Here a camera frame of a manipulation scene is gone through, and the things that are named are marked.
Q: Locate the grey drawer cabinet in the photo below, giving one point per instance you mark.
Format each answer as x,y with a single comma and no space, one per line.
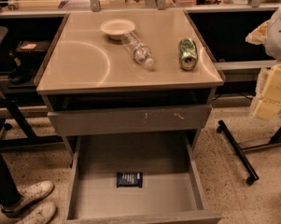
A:
87,70

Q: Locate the green soda can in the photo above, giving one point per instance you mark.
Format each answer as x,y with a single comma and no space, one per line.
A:
188,55

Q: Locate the white sneaker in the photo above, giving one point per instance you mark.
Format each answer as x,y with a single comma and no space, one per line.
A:
36,192
41,215

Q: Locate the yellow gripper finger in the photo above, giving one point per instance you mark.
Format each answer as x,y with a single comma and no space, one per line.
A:
268,100

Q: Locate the open middle drawer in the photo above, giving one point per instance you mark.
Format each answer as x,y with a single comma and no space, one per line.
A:
172,192

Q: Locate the black chair frame left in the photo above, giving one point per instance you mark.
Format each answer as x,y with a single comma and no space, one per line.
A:
32,139

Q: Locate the closed grey upper drawer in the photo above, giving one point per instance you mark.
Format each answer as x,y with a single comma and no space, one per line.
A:
130,120

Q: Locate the white paper bowl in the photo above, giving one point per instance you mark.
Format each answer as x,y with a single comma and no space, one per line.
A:
115,28

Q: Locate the clear plastic water bottle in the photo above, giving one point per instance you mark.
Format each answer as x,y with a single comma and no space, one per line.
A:
139,51

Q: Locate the black wheeled stand base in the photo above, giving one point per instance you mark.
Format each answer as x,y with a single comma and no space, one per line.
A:
241,148

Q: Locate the lower white sneaker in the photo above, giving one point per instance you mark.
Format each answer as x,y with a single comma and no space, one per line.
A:
41,215

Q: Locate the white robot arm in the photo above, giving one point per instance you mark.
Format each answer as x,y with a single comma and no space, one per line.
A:
268,34

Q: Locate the upper white sneaker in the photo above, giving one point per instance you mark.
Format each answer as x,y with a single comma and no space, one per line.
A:
36,192

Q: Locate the grey metal shelf beam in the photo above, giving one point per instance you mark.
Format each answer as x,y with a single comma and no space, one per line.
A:
243,71

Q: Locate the dark trouser leg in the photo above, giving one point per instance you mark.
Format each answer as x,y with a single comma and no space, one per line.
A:
9,194

